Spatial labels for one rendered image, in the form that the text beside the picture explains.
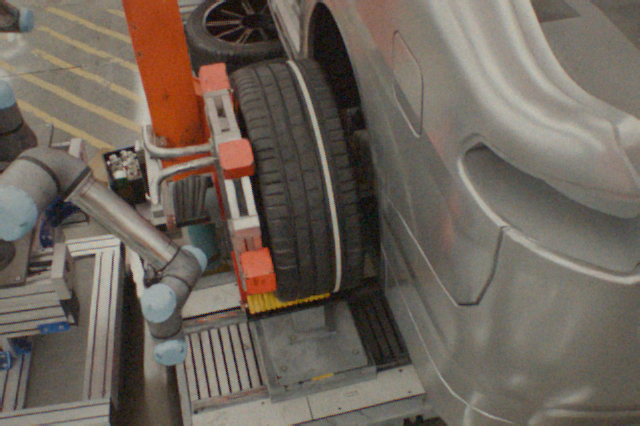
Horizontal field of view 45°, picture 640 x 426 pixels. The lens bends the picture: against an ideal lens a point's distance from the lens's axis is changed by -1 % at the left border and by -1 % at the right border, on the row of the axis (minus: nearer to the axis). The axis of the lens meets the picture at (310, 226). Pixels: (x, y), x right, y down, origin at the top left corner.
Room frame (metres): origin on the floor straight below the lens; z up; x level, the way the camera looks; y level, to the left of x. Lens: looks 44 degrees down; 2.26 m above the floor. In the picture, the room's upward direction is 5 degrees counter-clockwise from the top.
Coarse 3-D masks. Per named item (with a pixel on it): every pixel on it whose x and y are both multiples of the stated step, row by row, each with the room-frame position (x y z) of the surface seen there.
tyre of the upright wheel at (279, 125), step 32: (288, 64) 1.78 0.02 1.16; (256, 96) 1.61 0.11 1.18; (288, 96) 1.61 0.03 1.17; (320, 96) 1.60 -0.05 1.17; (256, 128) 1.52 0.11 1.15; (288, 128) 1.52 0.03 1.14; (320, 128) 1.51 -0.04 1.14; (256, 160) 1.46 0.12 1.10; (288, 160) 1.45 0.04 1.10; (320, 160) 1.45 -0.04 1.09; (352, 160) 1.46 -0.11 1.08; (288, 192) 1.40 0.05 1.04; (320, 192) 1.40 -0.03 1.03; (352, 192) 1.40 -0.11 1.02; (288, 224) 1.35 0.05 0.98; (320, 224) 1.36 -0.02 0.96; (352, 224) 1.37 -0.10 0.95; (288, 256) 1.33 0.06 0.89; (320, 256) 1.34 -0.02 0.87; (352, 256) 1.36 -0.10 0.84; (288, 288) 1.33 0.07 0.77; (320, 288) 1.36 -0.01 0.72
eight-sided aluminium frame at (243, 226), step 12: (204, 96) 1.72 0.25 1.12; (216, 96) 1.71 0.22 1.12; (228, 96) 1.71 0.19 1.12; (204, 108) 1.87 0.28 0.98; (216, 108) 1.71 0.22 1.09; (228, 108) 1.66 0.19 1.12; (216, 120) 1.61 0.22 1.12; (228, 120) 1.60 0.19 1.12; (216, 132) 1.56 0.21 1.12; (228, 132) 1.55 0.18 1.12; (216, 144) 1.52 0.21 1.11; (228, 180) 1.45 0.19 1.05; (228, 192) 1.43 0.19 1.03; (252, 204) 1.41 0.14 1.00; (240, 216) 1.39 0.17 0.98; (252, 216) 1.39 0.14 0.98; (240, 228) 1.37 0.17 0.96; (252, 228) 1.37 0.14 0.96; (240, 240) 1.36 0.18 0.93; (252, 240) 1.41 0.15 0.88; (240, 252) 1.36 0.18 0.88; (240, 264) 1.40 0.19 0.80; (240, 276) 1.52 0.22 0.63
